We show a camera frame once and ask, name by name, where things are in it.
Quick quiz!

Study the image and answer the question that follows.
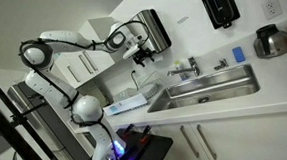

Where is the white wall power outlet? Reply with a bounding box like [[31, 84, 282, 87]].
[[261, 0, 284, 21]]

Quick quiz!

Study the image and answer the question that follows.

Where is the stainless steel sink basin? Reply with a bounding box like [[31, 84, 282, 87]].
[[145, 62, 262, 114]]

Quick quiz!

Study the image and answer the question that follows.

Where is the blue sponge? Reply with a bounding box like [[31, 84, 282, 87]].
[[232, 46, 248, 63]]

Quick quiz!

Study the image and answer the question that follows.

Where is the steel paper towel dispenser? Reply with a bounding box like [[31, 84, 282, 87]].
[[127, 7, 173, 56]]

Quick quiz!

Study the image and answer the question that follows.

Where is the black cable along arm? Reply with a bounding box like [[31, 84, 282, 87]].
[[17, 20, 158, 160]]

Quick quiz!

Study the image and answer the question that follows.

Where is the black wall soap dispenser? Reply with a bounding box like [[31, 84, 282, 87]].
[[200, 0, 242, 31]]

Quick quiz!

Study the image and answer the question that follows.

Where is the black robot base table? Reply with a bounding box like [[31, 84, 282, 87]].
[[73, 123, 175, 160]]

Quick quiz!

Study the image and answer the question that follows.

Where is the black camera stand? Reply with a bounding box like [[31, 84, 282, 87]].
[[0, 80, 70, 160]]

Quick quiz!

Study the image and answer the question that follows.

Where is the wire dish rack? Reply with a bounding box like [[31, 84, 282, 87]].
[[134, 70, 168, 101]]

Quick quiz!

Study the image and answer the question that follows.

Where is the black red clamp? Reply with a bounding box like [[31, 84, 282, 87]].
[[121, 123, 137, 139], [138, 124, 153, 143]]

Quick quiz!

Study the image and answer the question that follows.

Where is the black wall cord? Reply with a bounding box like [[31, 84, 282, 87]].
[[130, 68, 141, 91]]

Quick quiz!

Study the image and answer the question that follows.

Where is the chrome sink faucet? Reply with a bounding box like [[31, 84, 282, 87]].
[[165, 56, 201, 80]]

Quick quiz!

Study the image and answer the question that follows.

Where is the steel coffee carafe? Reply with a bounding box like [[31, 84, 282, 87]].
[[251, 22, 287, 60]]

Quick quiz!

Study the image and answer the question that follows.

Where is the white base cabinet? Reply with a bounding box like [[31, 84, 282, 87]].
[[74, 110, 287, 160]]

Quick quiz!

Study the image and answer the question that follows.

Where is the white and blue flat box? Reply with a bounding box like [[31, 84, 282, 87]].
[[101, 92, 151, 118]]

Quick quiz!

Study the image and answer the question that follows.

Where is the white wall cabinet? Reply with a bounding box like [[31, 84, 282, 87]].
[[50, 15, 129, 90]]

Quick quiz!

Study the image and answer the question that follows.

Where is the small chrome side tap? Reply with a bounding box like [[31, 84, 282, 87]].
[[213, 58, 230, 72]]

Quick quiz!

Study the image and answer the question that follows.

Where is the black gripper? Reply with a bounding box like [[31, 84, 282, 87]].
[[132, 47, 157, 69]]

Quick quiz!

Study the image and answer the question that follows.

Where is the metal cabinet handle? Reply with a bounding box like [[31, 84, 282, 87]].
[[66, 64, 82, 85], [195, 123, 219, 160], [179, 124, 200, 160], [78, 53, 93, 76], [83, 49, 99, 73]]

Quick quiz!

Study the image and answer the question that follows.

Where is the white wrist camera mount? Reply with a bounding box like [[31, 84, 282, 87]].
[[120, 42, 142, 61]]

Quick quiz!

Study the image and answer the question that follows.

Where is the stainless steel refrigerator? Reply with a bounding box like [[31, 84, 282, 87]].
[[5, 77, 91, 160]]

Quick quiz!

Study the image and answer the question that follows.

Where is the small wall label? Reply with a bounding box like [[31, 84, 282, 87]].
[[176, 15, 191, 26]]

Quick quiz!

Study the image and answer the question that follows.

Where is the clear soap bottle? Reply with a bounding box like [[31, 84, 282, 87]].
[[173, 59, 191, 82]]

